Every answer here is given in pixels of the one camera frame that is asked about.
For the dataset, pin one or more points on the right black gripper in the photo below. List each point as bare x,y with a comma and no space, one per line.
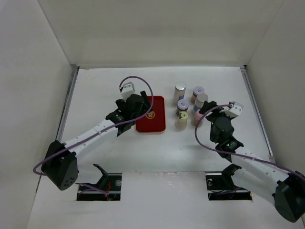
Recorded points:
207,105

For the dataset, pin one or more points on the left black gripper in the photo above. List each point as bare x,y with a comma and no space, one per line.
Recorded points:
145,105

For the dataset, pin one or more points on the silver lid blue label jar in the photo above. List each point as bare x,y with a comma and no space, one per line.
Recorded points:
200,99

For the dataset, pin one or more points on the white lid spice jar back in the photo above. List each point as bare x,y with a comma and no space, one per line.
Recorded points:
196,91

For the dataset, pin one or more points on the white lid spice jar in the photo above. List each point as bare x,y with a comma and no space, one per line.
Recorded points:
196,91
182,106

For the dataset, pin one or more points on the pink lid jar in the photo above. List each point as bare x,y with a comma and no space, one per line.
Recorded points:
196,118

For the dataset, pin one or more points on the white lid spice jar front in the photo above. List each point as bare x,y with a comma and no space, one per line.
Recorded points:
182,106

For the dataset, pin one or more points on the yellow lid jar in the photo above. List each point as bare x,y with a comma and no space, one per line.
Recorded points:
181,121

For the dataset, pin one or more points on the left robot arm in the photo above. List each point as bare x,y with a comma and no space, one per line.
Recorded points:
61,161

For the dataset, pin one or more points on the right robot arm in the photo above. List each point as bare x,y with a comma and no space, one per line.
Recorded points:
278,185

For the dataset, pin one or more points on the red rectangular tray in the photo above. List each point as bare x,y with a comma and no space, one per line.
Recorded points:
154,121

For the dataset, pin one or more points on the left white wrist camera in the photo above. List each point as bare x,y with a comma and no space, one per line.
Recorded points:
126,90

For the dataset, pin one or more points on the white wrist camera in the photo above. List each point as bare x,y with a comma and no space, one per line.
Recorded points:
126,90
234,109

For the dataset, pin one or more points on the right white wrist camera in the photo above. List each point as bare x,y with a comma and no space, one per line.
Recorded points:
234,109

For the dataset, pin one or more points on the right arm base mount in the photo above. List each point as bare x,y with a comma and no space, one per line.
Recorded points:
220,186

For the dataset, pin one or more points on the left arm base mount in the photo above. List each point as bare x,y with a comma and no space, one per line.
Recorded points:
108,188

